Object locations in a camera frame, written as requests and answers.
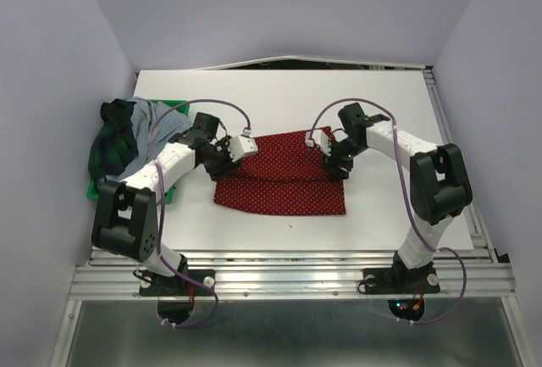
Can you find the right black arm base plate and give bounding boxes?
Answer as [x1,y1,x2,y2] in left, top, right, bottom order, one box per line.
[362,265,440,296]

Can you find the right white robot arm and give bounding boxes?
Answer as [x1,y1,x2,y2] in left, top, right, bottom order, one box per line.
[305,98,473,295]

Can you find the red polka dot skirt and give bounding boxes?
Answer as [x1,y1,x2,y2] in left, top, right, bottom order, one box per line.
[213,131,346,216]

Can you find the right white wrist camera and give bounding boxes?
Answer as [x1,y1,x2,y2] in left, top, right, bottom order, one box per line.
[305,129,331,156]

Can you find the dark green plaid skirt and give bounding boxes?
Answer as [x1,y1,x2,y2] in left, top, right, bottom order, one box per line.
[88,98,137,184]

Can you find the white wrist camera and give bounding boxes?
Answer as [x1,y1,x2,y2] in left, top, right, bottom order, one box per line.
[228,135,258,163]
[305,129,331,156]

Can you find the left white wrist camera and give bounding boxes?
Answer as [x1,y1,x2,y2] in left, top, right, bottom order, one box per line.
[228,135,258,163]

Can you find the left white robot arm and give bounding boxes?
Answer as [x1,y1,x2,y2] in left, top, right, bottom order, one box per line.
[91,113,246,296]

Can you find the aluminium rail frame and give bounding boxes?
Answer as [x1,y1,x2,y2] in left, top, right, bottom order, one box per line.
[48,65,530,367]

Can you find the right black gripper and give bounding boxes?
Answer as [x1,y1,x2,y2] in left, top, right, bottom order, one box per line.
[318,136,366,182]

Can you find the green plastic bin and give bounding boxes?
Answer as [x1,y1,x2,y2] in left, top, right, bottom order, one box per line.
[86,98,191,206]

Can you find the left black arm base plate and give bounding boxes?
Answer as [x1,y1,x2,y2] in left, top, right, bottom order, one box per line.
[132,270,213,297]

